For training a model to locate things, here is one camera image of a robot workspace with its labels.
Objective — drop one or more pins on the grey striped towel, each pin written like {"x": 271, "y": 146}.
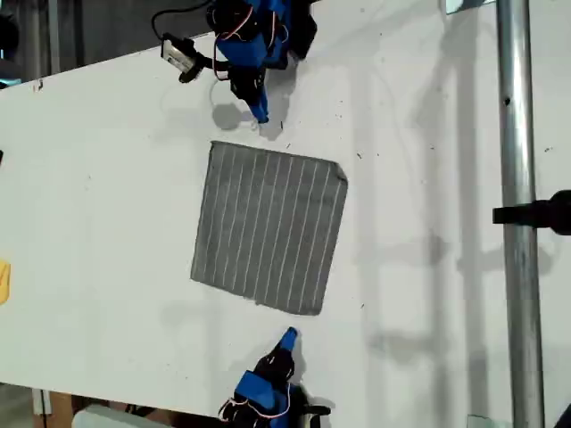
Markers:
{"x": 267, "y": 223}

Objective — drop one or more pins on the white box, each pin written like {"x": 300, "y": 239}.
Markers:
{"x": 102, "y": 419}

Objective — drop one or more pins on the dark round object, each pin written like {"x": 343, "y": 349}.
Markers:
{"x": 6, "y": 31}

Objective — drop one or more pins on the black clamp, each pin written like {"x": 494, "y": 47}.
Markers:
{"x": 526, "y": 214}

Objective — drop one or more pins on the yellow object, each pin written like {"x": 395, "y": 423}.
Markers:
{"x": 3, "y": 281}

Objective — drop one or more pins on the gripper camera stalk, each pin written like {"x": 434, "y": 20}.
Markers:
{"x": 203, "y": 67}

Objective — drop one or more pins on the white table leg bracket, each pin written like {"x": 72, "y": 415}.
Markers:
{"x": 40, "y": 401}

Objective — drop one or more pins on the steel post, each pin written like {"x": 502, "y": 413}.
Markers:
{"x": 517, "y": 134}

